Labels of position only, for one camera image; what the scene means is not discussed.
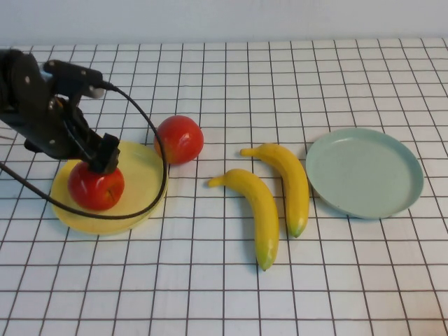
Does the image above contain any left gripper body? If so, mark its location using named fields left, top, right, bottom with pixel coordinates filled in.
left=15, top=89, right=102, bottom=164

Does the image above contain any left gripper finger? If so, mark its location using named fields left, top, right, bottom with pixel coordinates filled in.
left=93, top=132, right=122, bottom=173

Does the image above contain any red apple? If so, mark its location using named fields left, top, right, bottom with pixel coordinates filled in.
left=153, top=115, right=205, bottom=165
left=67, top=161, right=125, bottom=212

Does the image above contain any yellow banana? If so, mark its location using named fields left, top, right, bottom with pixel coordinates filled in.
left=239, top=143, right=311, bottom=239
left=208, top=169, right=280, bottom=272

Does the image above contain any yellow round plate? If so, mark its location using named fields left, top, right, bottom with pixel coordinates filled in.
left=50, top=139, right=169, bottom=236

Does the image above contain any pale blue-green round plate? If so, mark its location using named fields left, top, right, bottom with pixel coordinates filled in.
left=306, top=127, right=425, bottom=220

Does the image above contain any white grid-pattern tablecloth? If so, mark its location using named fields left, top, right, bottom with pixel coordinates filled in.
left=0, top=38, right=448, bottom=336

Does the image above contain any black left camera cable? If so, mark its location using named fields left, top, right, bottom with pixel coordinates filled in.
left=0, top=80, right=169, bottom=221

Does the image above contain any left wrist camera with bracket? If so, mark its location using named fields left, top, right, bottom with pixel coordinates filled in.
left=42, top=59, right=106, bottom=99

